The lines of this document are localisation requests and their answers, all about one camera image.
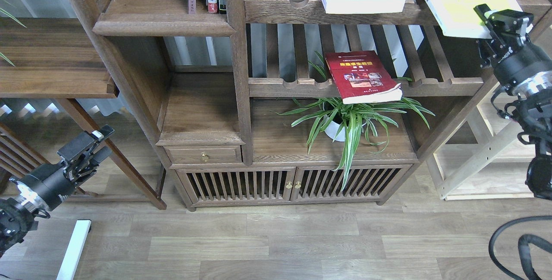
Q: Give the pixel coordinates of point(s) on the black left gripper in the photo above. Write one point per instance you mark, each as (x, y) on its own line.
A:
(49, 185)

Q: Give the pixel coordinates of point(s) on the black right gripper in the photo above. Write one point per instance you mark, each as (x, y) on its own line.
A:
(520, 66)

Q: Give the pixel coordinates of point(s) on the red cover book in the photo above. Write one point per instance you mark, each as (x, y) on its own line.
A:
(360, 77)

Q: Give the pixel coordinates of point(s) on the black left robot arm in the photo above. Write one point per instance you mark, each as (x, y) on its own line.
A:
(16, 220)

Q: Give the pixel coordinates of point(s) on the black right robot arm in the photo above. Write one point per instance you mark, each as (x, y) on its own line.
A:
(533, 113)

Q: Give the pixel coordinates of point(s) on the light wooden shelf rack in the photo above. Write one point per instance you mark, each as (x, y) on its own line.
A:
(480, 156)

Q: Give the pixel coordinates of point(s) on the dark wooden side table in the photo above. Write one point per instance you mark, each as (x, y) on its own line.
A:
(55, 59)

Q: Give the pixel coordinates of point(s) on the brass drawer knob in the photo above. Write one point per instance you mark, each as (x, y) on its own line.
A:
(205, 157)

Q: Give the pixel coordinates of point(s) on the green plant leaves at left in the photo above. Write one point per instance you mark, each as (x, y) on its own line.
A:
(5, 15)

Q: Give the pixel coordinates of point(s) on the green spider plant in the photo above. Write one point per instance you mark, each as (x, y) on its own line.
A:
(364, 123)

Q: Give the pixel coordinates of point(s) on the dark wooden bookshelf cabinet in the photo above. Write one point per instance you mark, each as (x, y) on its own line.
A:
(218, 84)

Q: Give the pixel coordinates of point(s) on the white plant pot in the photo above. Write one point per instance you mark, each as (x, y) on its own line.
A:
(339, 119)

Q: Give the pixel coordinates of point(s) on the white metal post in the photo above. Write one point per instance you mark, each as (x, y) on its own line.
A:
(74, 250)

